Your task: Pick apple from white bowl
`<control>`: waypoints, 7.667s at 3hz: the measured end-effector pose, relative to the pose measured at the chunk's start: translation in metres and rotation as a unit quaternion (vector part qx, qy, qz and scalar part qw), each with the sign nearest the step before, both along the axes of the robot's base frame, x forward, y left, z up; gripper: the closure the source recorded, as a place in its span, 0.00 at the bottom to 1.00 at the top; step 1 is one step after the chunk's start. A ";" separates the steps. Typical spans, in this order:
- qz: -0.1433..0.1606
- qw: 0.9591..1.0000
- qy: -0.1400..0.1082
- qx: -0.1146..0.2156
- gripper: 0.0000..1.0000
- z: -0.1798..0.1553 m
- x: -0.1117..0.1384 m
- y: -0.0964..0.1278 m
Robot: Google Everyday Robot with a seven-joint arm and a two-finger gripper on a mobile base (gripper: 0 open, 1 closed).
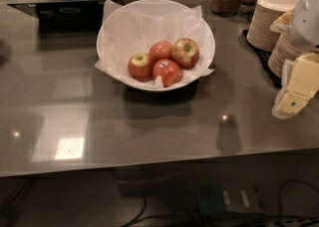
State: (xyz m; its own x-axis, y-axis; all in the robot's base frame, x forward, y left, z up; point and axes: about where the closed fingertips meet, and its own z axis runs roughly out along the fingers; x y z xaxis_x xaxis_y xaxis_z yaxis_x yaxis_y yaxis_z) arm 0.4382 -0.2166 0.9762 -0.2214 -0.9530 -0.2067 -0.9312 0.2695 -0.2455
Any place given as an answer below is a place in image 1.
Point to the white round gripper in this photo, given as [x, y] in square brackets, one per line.
[307, 22]

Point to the red apple with sticker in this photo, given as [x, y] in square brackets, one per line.
[168, 71]

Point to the white bowl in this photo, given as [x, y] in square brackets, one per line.
[156, 15]

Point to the paper plate stack front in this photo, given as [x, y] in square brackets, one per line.
[283, 50]

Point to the paper plate stack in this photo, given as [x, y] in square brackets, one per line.
[283, 50]
[266, 12]

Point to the black tray mat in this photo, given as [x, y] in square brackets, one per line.
[262, 58]

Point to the paper plate stack rear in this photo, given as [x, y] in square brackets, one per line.
[266, 12]

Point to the grey box under table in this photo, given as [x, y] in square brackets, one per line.
[221, 198]

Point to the black laptop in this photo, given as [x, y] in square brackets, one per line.
[62, 16]

